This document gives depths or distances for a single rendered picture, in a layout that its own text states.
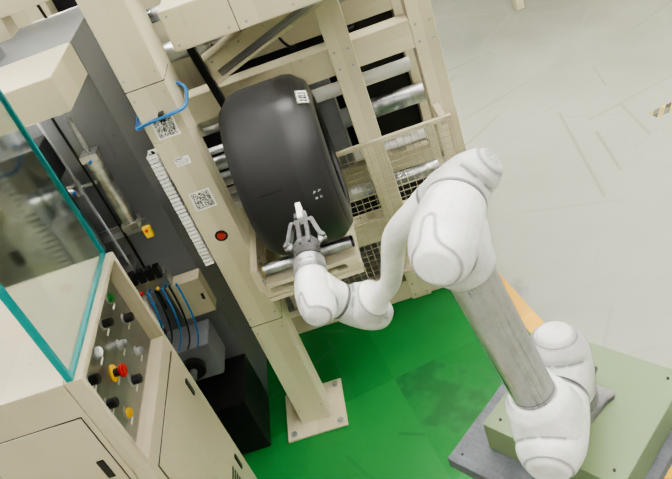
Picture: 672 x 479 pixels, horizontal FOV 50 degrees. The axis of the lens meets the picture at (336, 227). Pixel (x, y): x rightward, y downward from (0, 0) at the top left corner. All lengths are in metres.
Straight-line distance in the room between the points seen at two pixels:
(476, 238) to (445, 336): 2.01
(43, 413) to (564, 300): 2.26
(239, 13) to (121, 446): 1.39
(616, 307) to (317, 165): 1.64
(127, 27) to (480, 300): 1.33
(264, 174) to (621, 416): 1.20
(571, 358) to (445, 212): 0.62
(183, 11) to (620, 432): 1.80
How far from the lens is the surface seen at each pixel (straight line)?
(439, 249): 1.31
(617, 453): 1.96
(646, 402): 2.05
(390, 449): 3.02
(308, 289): 1.83
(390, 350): 3.37
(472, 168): 1.46
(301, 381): 3.03
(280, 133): 2.22
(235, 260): 2.61
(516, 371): 1.59
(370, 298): 1.88
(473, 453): 2.13
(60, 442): 2.11
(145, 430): 2.26
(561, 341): 1.82
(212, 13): 2.48
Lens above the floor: 2.37
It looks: 34 degrees down
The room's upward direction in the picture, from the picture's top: 22 degrees counter-clockwise
